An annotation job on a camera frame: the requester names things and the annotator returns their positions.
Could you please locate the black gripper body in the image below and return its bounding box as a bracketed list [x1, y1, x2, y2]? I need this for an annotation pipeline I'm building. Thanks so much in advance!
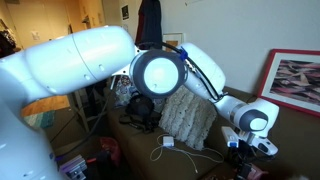
[231, 139, 264, 165]

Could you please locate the white fluffy toy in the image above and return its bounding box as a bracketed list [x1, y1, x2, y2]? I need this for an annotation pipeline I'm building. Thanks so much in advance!
[288, 174, 311, 180]

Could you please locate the brown leather sofa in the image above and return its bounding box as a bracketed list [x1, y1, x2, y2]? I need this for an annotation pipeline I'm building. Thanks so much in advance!
[103, 84, 320, 180]

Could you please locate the white shaggy pillow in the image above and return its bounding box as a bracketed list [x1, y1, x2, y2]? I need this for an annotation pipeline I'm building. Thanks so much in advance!
[158, 85, 218, 151]

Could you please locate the white power adapter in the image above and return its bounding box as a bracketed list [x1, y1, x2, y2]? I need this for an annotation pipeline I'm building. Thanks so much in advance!
[162, 134, 175, 148]

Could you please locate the red framed picture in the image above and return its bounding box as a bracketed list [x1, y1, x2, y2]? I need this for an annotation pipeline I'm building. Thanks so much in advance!
[257, 49, 320, 118]

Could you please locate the black backpack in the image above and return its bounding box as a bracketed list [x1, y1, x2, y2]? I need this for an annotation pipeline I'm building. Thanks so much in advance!
[125, 93, 156, 118]

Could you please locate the red woven basket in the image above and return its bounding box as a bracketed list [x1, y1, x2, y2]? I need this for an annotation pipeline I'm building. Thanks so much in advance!
[99, 136, 122, 168]

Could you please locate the small striped framed picture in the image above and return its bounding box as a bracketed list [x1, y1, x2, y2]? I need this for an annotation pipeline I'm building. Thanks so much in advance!
[162, 32, 185, 51]

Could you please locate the colourful floral pillow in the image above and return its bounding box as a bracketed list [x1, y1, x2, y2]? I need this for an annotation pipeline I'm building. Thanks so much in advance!
[114, 75, 138, 108]

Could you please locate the dark hanging jacket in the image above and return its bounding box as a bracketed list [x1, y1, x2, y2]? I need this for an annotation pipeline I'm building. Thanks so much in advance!
[134, 0, 163, 51]

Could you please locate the purple white device box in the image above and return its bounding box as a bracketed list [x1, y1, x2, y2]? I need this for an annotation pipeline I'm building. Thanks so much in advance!
[59, 154, 88, 180]

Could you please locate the white legged stand table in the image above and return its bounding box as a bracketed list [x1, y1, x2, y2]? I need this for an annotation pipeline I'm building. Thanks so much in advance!
[68, 89, 111, 133]

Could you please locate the brown leather ottoman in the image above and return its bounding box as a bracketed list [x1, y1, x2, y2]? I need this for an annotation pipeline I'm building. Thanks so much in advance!
[44, 106, 101, 163]

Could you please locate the teal rug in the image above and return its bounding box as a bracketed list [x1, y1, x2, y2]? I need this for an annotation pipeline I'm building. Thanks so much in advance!
[24, 109, 56, 129]

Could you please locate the white charger cable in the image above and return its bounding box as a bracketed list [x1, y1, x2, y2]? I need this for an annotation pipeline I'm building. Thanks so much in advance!
[149, 133, 225, 174]

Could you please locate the black Sony camera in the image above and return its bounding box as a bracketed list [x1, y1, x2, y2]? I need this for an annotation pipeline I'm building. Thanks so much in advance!
[133, 114, 161, 134]

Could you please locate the grey hanging cable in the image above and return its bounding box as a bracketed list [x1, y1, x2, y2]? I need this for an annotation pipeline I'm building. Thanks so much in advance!
[53, 96, 111, 158]

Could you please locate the small black wall poster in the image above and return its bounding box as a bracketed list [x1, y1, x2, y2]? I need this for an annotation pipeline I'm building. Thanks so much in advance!
[121, 4, 130, 21]

